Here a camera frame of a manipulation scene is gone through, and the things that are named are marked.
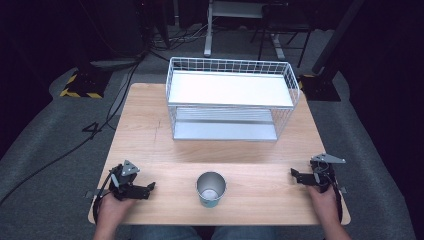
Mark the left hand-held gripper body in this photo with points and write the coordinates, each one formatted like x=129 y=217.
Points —
x=124 y=181

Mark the person's legs in jeans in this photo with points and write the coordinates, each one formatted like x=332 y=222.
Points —
x=166 y=233

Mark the white desk frame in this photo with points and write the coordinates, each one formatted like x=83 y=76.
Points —
x=213 y=20

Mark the person's right hand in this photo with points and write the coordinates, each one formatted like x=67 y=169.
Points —
x=321 y=203

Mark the metal cup with teal sleeve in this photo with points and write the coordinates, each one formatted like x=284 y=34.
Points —
x=210 y=190

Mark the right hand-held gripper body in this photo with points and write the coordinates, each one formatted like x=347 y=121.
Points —
x=322 y=173

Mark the person's left hand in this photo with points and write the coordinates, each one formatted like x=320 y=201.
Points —
x=113 y=208

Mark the grey table bracket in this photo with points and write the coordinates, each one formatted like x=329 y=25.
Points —
x=91 y=194
x=343 y=190

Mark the black chair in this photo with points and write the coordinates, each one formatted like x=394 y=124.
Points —
x=283 y=23

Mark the black stand base yellow stripes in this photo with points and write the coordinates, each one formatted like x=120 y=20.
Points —
x=85 y=85

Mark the black slanted pole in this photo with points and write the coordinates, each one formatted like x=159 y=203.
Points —
x=336 y=36

